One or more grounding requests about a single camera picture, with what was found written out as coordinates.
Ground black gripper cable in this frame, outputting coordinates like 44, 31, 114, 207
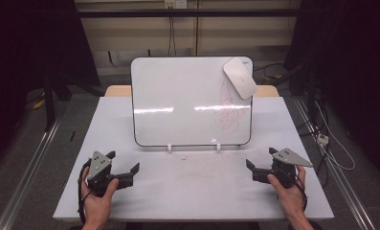
285, 172, 308, 213
77, 158, 94, 225

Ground person's right hand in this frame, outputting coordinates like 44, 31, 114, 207
266, 165, 308, 222

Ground white wall socket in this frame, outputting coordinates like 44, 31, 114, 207
164, 0, 189, 10

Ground black floor cables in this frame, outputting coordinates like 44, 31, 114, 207
297, 92, 330, 190

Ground black metal stand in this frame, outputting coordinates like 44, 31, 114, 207
41, 60, 101, 132

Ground white whiteboard eraser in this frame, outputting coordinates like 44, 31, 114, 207
222, 57, 259, 101

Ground black hanging cable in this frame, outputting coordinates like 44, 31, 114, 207
168, 8, 178, 58

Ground white whiteboard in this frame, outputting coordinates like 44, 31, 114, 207
130, 56, 255, 149

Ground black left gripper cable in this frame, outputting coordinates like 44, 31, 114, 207
77, 158, 94, 225

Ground white cable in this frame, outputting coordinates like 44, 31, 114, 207
314, 101, 357, 172

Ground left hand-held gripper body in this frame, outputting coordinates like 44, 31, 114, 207
86, 149, 123, 197

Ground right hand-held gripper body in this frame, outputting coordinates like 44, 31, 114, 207
269, 147, 314, 190

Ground white power strip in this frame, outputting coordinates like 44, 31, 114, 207
316, 132, 330, 147

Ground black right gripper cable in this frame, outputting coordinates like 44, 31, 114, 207
285, 172, 308, 213

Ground aluminium floor rail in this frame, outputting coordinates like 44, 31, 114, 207
293, 97, 376, 230
0, 117, 63, 230

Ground person's left hand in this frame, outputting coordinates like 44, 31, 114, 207
79, 176, 121, 228

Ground wooden table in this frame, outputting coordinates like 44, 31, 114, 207
103, 83, 280, 98

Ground black horizontal bar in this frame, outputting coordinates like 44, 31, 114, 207
77, 8, 302, 19

